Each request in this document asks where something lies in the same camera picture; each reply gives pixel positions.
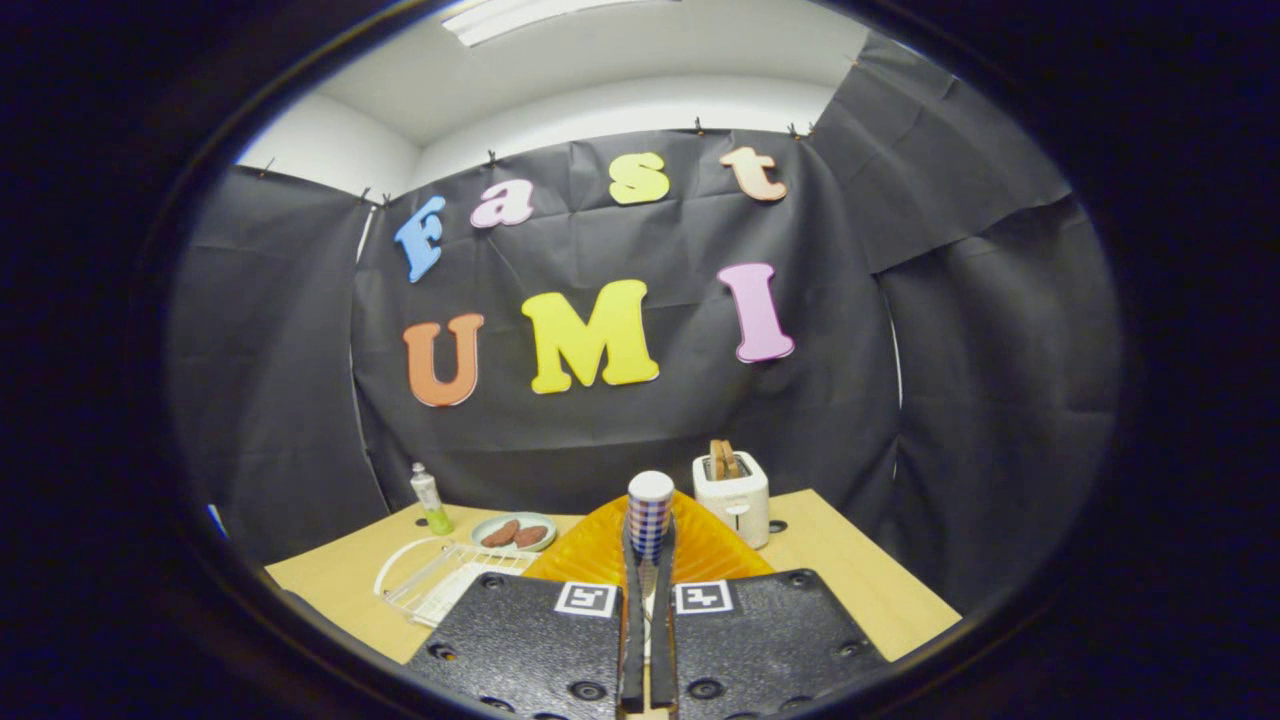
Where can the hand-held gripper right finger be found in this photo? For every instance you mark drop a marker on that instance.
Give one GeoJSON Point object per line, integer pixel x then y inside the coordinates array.
{"type": "Point", "coordinates": [770, 645]}

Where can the white toaster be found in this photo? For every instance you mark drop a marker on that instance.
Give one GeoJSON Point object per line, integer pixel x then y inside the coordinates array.
{"type": "Point", "coordinates": [740, 505]}

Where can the ceiling light panel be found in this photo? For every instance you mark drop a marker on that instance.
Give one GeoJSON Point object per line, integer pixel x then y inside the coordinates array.
{"type": "Point", "coordinates": [520, 15]}

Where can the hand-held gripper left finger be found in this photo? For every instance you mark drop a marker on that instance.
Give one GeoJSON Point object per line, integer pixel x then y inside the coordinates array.
{"type": "Point", "coordinates": [530, 650]}

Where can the clear bottle with green liquid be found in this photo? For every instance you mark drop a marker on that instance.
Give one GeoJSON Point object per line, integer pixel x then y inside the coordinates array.
{"type": "Point", "coordinates": [430, 500]}

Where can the brown meat patty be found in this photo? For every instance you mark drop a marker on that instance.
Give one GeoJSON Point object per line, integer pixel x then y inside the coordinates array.
{"type": "Point", "coordinates": [531, 536]}
{"type": "Point", "coordinates": [500, 533]}

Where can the toast slice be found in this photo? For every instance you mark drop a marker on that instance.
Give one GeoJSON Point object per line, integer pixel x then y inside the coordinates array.
{"type": "Point", "coordinates": [717, 460]}
{"type": "Point", "coordinates": [733, 463]}

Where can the white drip tray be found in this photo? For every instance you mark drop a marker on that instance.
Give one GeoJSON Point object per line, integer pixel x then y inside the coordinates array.
{"type": "Point", "coordinates": [455, 595]}

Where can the small teal plate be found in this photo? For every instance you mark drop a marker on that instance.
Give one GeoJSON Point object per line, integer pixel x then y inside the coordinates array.
{"type": "Point", "coordinates": [545, 530]}

